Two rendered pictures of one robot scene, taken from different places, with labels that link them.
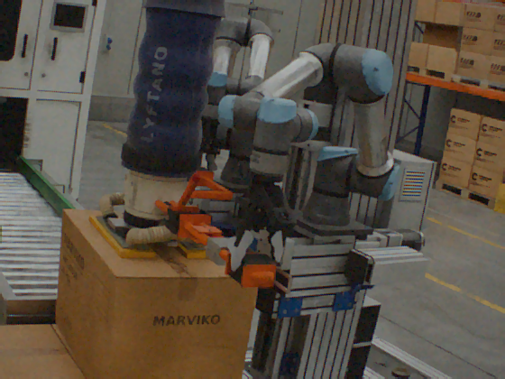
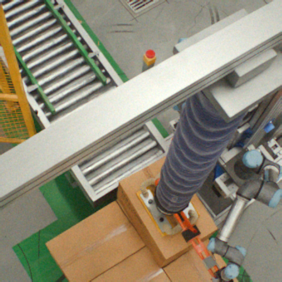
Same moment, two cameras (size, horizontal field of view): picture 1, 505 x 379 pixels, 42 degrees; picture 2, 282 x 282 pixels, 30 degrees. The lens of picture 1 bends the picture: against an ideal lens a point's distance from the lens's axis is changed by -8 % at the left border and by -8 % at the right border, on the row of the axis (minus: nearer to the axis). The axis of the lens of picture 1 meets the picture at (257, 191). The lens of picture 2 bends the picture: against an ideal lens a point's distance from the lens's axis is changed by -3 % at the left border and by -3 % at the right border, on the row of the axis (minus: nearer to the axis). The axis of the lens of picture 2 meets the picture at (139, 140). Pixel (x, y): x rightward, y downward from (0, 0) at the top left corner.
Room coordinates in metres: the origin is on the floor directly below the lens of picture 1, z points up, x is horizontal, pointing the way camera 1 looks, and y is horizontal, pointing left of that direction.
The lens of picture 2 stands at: (1.10, 0.71, 4.37)
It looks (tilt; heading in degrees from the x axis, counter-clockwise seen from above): 69 degrees down; 349
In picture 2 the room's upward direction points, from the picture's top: 11 degrees clockwise
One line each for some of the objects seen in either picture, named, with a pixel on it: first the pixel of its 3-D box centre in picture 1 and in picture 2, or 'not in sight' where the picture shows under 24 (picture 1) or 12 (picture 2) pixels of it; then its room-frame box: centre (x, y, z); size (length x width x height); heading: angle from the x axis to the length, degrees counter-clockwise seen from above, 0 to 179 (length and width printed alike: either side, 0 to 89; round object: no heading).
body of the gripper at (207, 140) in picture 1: (206, 135); not in sight; (2.32, 0.19, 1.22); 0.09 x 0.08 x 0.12; 30
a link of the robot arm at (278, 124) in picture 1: (275, 124); (231, 271); (1.46, -0.01, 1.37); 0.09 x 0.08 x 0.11; 154
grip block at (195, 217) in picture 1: (188, 221); (191, 233); (1.74, 0.16, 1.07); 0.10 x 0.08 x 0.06; 120
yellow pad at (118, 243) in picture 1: (120, 230); (155, 211); (1.91, 0.37, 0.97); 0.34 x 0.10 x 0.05; 30
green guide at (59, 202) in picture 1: (55, 191); (58, 9); (3.69, 1.11, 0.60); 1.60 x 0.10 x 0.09; 34
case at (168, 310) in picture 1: (143, 302); (165, 212); (1.96, 0.28, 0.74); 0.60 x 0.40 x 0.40; 30
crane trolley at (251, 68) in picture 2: not in sight; (240, 53); (1.95, 0.29, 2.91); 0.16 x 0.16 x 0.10; 34
